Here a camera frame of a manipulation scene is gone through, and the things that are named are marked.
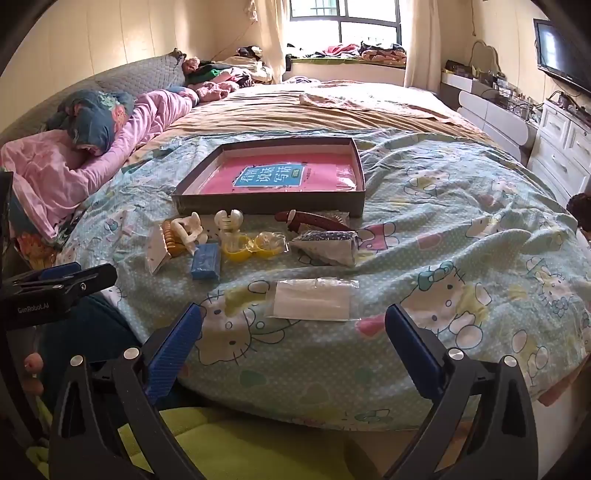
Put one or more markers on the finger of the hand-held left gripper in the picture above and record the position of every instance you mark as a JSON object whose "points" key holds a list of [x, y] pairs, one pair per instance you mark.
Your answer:
{"points": [[87, 281], [57, 271]]}

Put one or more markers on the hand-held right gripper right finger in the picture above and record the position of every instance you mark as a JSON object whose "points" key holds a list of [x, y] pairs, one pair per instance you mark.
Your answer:
{"points": [[415, 350]]}

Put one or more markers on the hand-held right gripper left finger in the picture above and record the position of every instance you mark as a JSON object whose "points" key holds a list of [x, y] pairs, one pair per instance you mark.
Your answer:
{"points": [[175, 350]]}

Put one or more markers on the small white packet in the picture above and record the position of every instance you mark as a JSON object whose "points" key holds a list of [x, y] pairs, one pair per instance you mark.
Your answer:
{"points": [[157, 254]]}

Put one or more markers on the blue packet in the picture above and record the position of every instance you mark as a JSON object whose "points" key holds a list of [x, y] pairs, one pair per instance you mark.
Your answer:
{"points": [[205, 263]]}

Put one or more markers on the cream cloud hair clip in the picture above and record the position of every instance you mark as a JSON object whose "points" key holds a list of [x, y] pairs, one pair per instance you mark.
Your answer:
{"points": [[191, 228]]}

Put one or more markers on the bagged yellow hair accessory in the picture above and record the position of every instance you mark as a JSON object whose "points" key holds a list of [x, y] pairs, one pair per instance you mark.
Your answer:
{"points": [[240, 252]]}

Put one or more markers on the pearl claw hair clip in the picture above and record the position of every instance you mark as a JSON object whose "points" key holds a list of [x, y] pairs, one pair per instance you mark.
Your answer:
{"points": [[228, 220]]}

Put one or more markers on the dark cardboard box tray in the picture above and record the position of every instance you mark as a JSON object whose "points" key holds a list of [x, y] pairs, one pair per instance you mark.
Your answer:
{"points": [[258, 206]]}

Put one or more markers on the person's left hand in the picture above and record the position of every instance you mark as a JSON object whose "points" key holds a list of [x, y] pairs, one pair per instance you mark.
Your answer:
{"points": [[34, 362]]}

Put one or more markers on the person's dark teal clothing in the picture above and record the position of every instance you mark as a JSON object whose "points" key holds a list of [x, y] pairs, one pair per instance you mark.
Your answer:
{"points": [[92, 332]]}

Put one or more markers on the cartoon cat print blanket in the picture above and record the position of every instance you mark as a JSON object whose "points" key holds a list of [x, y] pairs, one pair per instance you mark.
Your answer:
{"points": [[415, 277]]}

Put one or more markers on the pink quilt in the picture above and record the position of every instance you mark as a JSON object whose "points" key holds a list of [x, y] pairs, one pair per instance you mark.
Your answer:
{"points": [[46, 175]]}

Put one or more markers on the lime green cushion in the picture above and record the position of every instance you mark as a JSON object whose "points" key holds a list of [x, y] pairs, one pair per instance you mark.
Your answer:
{"points": [[240, 443]]}

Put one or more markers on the blue floral pillow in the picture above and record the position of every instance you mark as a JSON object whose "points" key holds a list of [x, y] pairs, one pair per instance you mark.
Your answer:
{"points": [[92, 115]]}

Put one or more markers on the pink book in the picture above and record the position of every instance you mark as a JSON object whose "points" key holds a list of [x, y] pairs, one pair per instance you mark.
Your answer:
{"points": [[323, 170]]}

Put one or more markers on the grey quilted headboard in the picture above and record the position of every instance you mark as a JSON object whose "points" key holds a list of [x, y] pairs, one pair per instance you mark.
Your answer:
{"points": [[134, 76]]}

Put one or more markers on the pink plush toy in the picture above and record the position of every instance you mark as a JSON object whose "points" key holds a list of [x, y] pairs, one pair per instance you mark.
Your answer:
{"points": [[214, 90]]}

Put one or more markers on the white dressing table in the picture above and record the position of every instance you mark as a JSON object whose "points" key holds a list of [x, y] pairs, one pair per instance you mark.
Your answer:
{"points": [[485, 115]]}

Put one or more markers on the white dresser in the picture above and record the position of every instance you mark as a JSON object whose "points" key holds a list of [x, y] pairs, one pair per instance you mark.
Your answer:
{"points": [[561, 143]]}

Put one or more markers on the tan blanket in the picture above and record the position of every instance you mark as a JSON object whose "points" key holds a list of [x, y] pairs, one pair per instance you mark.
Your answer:
{"points": [[277, 110]]}

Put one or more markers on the pile of clothes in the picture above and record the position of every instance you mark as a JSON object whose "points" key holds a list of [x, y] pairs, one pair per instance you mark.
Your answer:
{"points": [[231, 69]]}

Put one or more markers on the clutter of cosmetics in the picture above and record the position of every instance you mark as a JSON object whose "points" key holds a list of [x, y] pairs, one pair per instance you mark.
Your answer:
{"points": [[508, 94]]}

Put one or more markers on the white window seat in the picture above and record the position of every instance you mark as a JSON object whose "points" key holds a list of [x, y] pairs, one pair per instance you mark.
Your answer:
{"points": [[341, 71]]}

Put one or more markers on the cloud shaped mirror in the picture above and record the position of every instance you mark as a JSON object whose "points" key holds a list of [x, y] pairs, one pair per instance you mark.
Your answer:
{"points": [[485, 57]]}

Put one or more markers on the clothes on window seat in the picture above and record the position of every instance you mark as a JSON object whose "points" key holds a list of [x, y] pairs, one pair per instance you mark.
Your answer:
{"points": [[369, 51]]}

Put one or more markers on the cream curtain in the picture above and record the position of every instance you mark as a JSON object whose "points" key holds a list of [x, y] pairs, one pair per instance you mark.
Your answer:
{"points": [[274, 41], [420, 41]]}

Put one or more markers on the window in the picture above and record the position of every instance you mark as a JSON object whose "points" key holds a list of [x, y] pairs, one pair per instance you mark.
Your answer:
{"points": [[341, 27]]}

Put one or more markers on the black television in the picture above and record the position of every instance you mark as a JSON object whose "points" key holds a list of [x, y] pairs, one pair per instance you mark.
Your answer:
{"points": [[561, 50]]}

